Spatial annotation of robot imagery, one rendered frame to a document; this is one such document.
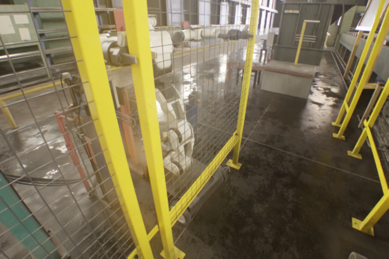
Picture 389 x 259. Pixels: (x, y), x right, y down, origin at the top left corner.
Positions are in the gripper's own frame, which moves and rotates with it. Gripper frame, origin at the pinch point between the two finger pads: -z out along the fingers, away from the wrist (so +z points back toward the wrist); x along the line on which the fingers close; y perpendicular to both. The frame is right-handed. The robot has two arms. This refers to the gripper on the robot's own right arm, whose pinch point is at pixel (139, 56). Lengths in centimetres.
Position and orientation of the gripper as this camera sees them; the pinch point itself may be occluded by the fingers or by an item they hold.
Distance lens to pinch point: 60.1
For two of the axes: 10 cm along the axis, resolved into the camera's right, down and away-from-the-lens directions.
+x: 5.5, -3.9, 7.4
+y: 0.0, 8.8, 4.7
